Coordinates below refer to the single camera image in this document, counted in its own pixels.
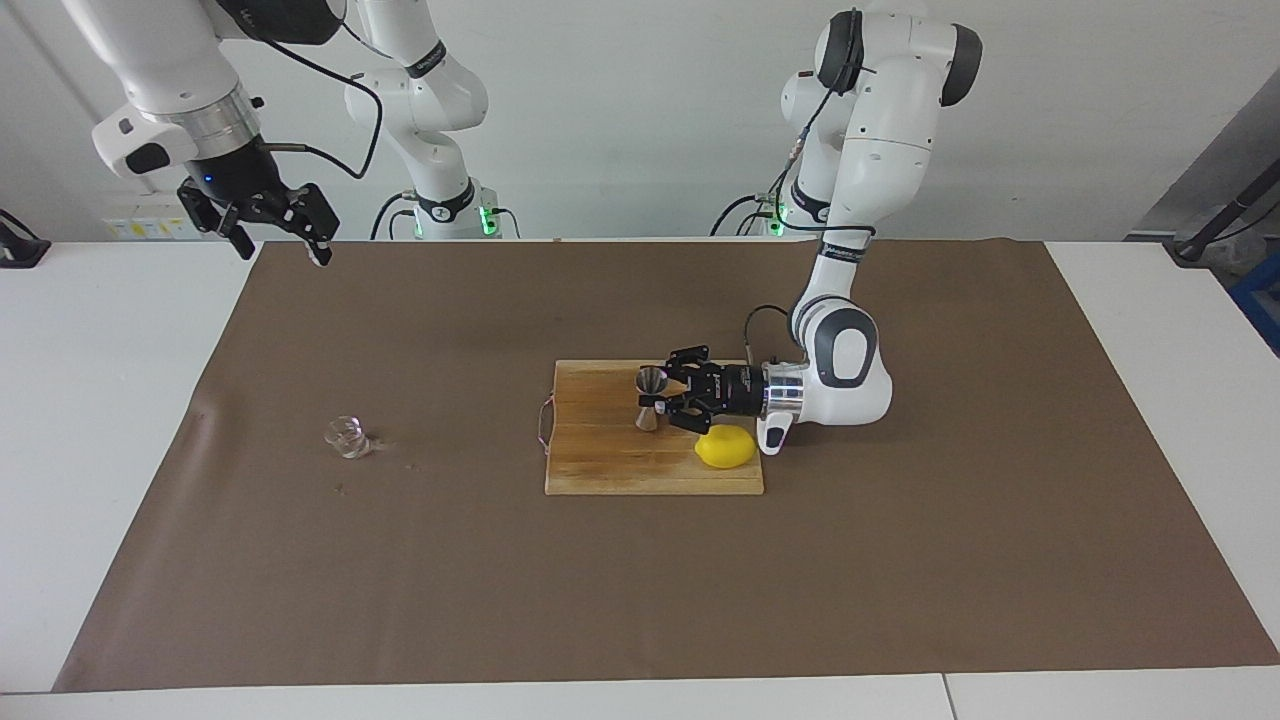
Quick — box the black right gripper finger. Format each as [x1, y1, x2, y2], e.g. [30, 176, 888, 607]
[177, 180, 257, 261]
[275, 182, 342, 267]

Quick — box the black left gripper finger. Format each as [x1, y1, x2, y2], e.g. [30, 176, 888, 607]
[665, 345, 716, 393]
[655, 392, 719, 437]

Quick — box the steel jigger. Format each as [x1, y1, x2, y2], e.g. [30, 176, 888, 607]
[636, 366, 669, 433]

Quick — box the small clear glass cup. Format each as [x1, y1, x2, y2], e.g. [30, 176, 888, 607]
[324, 415, 373, 460]

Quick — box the yellow lemon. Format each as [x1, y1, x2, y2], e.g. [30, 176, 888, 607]
[694, 424, 759, 470]

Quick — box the wooden cutting board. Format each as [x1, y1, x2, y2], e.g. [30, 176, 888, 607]
[538, 360, 766, 497]

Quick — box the brown table mat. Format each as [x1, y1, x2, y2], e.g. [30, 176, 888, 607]
[52, 238, 1280, 693]

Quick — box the black table clamp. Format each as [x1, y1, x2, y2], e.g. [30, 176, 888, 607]
[0, 208, 51, 269]

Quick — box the black stand pole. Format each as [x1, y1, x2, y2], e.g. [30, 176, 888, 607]
[1165, 160, 1280, 263]

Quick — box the blue box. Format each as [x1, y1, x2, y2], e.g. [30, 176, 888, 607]
[1228, 255, 1280, 356]

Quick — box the black base cable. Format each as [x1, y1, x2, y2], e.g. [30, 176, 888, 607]
[710, 148, 806, 237]
[370, 190, 421, 241]

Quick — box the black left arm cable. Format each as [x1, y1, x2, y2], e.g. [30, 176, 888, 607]
[745, 60, 881, 371]

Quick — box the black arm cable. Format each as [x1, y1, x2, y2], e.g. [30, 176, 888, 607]
[260, 30, 386, 181]
[745, 60, 881, 371]

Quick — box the white wall socket strip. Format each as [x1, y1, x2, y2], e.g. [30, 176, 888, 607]
[100, 200, 196, 241]

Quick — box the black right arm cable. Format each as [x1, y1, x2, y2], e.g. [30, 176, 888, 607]
[260, 30, 386, 181]

